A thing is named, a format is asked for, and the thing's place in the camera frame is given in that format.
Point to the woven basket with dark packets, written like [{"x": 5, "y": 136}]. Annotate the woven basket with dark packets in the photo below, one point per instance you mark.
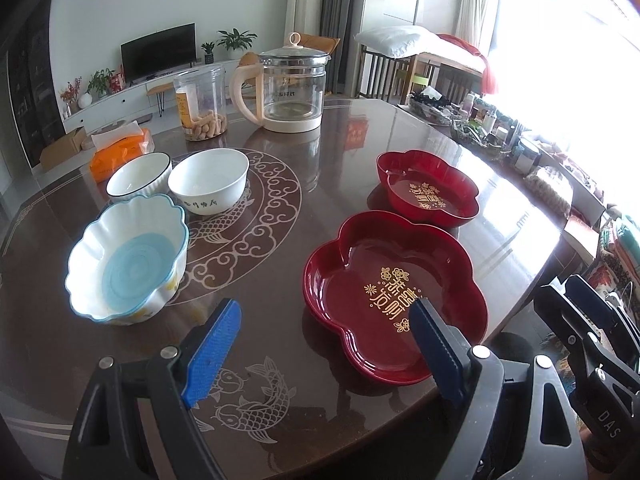
[{"x": 432, "y": 105}]

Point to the ribbed white bowl black rim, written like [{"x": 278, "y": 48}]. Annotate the ribbed white bowl black rim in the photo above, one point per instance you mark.
[{"x": 135, "y": 172}]

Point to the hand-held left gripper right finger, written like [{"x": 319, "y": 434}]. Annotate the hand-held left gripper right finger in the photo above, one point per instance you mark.
[{"x": 435, "y": 350}]

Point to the glass jar with lid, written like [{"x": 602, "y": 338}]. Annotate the glass jar with lid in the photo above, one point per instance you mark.
[{"x": 525, "y": 157}]

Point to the red flowers in vase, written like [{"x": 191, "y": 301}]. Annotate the red flowers in vase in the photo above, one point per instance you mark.
[{"x": 70, "y": 92}]

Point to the round white vase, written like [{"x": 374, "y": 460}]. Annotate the round white vase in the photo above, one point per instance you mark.
[{"x": 85, "y": 101}]

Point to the scalloped blue and white bowl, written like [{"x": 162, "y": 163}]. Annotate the scalloped blue and white bowl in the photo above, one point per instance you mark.
[{"x": 100, "y": 240}]

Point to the clear bag of snacks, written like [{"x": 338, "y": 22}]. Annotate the clear bag of snacks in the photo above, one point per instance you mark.
[{"x": 550, "y": 190}]

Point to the white television cabinet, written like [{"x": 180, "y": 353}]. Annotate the white television cabinet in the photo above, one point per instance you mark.
[{"x": 125, "y": 97}]

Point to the wooden bench with metal legs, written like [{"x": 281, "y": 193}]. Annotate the wooden bench with metal legs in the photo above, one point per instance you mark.
[{"x": 160, "y": 90}]

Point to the leafy potted plant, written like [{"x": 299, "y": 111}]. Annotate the leafy potted plant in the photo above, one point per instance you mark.
[{"x": 100, "y": 82}]

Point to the clear plastic jar of peanuts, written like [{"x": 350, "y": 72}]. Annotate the clear plastic jar of peanuts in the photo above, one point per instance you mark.
[{"x": 200, "y": 100}]

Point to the red gift box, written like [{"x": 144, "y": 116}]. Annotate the red gift box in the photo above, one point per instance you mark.
[{"x": 116, "y": 82}]

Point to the standing air conditioner with cover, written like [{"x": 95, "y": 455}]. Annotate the standing air conditioner with cover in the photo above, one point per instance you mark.
[{"x": 302, "y": 0}]

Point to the cardboard box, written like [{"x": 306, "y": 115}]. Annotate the cardboard box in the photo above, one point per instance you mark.
[{"x": 60, "y": 147}]

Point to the small green potted plant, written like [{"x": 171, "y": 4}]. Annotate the small green potted plant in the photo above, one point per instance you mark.
[{"x": 208, "y": 51}]

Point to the red cloth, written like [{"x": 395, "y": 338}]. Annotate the red cloth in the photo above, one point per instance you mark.
[{"x": 487, "y": 70}]

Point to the orange tissue pack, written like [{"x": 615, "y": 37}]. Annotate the orange tissue pack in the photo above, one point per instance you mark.
[{"x": 120, "y": 155}]

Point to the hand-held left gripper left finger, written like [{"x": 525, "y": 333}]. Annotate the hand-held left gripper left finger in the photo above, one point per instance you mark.
[{"x": 212, "y": 350}]

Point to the white pillow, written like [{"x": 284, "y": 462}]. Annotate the white pillow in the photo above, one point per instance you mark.
[{"x": 395, "y": 40}]

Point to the plain white printed bowl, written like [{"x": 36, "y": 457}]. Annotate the plain white printed bowl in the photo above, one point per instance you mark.
[{"x": 210, "y": 175}]

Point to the black television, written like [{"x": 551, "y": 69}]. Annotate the black television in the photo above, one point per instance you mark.
[{"x": 157, "y": 52}]

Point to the dark display cabinet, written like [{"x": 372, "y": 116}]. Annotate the dark display cabinet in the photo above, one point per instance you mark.
[{"x": 30, "y": 90}]

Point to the woven basket of bottles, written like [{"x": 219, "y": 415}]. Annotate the woven basket of bottles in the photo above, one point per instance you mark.
[{"x": 480, "y": 132}]

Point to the large green potted plant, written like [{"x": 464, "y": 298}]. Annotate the large green potted plant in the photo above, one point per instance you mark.
[{"x": 236, "y": 40}]

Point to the small red flower-shaped plate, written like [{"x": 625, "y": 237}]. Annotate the small red flower-shaped plate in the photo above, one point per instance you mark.
[{"x": 450, "y": 185}]

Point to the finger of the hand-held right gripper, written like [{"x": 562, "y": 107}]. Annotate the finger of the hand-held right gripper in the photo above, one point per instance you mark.
[
  {"x": 590, "y": 295},
  {"x": 565, "y": 317}
]

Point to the large red flower-shaped plate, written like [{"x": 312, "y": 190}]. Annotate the large red flower-shaped plate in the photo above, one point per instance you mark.
[{"x": 350, "y": 285}]

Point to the wooden crib bed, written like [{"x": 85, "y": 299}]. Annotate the wooden crib bed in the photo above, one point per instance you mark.
[{"x": 385, "y": 75}]

